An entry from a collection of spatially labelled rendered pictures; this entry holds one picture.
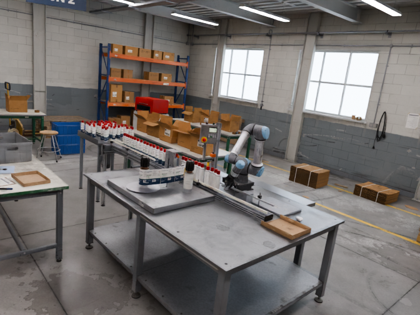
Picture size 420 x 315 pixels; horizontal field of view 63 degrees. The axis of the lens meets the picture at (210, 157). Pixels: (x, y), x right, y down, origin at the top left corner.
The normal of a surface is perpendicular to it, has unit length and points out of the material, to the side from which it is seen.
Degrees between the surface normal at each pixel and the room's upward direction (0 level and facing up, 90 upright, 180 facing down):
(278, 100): 90
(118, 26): 90
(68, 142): 90
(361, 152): 90
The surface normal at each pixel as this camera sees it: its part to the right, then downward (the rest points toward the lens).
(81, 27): 0.65, 0.25
